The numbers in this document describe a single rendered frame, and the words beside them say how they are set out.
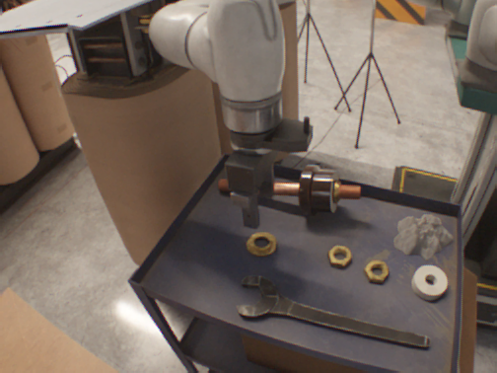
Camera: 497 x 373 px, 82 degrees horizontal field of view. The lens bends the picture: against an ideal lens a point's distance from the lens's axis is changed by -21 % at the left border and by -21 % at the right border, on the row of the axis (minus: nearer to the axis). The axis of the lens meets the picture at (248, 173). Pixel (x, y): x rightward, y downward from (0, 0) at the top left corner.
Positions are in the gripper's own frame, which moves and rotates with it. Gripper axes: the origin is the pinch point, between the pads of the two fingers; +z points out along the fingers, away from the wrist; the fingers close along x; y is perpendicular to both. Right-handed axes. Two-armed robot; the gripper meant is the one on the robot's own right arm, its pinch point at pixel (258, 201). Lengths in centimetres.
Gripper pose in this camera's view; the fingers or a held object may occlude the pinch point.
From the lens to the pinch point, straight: 65.6
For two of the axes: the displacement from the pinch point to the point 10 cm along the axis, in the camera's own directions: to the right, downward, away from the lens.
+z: 0.7, 7.7, 6.4
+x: -3.6, 6.1, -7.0
